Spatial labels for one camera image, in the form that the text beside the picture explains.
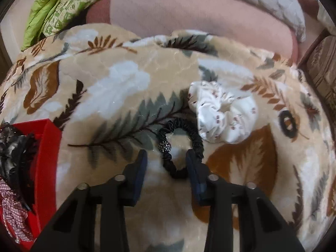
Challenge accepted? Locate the pink sofa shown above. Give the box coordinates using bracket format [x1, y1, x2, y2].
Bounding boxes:
[85, 0, 331, 65]

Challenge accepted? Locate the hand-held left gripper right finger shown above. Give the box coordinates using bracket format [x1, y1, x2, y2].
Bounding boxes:
[185, 149, 306, 252]

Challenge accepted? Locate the grey black scrunchie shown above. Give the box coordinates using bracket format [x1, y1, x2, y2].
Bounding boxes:
[0, 125, 40, 210]

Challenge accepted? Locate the white floral scrunchie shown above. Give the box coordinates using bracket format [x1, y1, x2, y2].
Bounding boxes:
[188, 81, 259, 145]

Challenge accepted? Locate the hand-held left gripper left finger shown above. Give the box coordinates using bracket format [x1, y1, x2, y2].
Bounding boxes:
[30, 149, 148, 252]

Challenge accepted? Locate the striped sofa cushion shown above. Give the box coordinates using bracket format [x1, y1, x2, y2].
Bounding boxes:
[299, 33, 336, 113]

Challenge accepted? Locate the red shallow cardboard box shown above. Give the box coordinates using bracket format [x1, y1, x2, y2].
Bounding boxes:
[0, 119, 63, 250]

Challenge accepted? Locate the grey quilted pillow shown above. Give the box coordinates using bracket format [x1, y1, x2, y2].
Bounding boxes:
[140, 0, 318, 42]

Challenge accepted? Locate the black beaded hair tie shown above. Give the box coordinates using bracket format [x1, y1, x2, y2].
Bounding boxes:
[157, 119, 205, 179]

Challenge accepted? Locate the dark red patterned scrunchie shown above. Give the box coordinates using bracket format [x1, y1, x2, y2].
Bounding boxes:
[0, 178, 33, 242]

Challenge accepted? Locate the green quilt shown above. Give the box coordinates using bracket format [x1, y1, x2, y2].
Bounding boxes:
[21, 0, 147, 51]

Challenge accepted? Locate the leaf print plush blanket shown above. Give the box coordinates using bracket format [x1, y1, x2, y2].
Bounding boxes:
[0, 23, 336, 252]

